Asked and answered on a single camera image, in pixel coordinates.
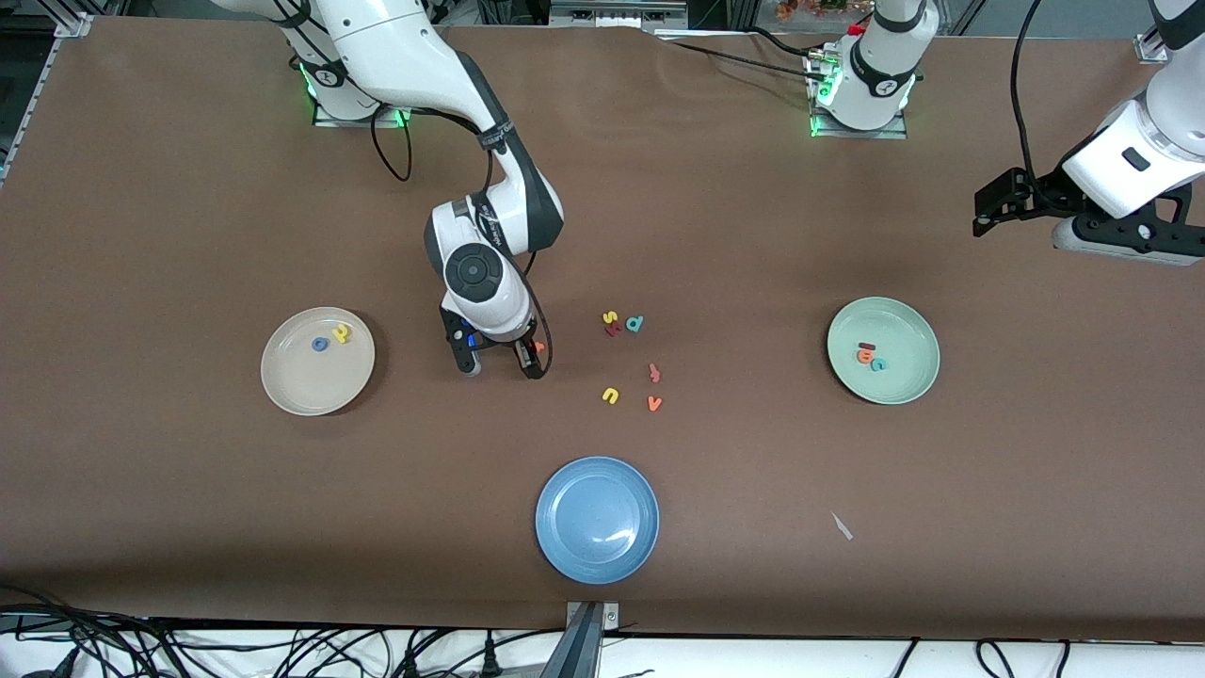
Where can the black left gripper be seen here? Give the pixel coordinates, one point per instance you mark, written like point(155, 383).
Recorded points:
point(1042, 196)

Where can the aluminium table profile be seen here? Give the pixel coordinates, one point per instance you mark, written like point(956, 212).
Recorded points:
point(75, 25)
point(1148, 47)

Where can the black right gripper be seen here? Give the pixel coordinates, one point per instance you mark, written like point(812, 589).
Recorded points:
point(524, 349)

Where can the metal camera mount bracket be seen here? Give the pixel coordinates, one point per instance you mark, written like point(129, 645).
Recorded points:
point(586, 650)

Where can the aluminium frame equipment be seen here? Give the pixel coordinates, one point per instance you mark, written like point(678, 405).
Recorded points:
point(617, 14)

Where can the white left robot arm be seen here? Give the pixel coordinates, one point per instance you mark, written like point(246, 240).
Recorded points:
point(880, 66)

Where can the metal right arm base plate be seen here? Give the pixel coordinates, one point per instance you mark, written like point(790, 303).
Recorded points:
point(329, 121)

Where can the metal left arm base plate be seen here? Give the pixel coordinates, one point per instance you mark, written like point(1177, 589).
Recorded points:
point(847, 134)

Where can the beige brown plate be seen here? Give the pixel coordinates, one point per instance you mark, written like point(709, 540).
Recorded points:
point(311, 381)

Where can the yellow letter h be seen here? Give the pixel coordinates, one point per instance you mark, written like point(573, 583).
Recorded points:
point(341, 332)

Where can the orange flowers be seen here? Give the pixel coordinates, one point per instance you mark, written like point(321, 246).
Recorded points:
point(819, 8)

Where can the white paper scrap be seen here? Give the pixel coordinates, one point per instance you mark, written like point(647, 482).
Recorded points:
point(841, 525)

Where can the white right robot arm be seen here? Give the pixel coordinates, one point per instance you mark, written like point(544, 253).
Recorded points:
point(395, 47)

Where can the green plate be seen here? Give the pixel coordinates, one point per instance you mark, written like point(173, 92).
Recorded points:
point(894, 325)

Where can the blue plate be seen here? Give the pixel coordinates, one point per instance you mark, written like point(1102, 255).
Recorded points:
point(597, 520)

